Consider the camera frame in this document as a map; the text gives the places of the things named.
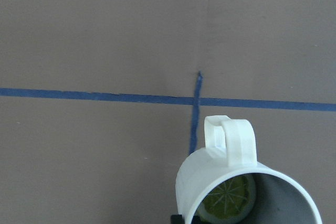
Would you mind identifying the lemon slice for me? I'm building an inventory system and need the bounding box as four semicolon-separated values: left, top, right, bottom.
196;174;256;223

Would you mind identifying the white mug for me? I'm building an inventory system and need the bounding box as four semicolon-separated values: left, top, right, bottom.
171;115;322;223

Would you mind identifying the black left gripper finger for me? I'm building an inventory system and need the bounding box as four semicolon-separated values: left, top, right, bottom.
170;215;185;224

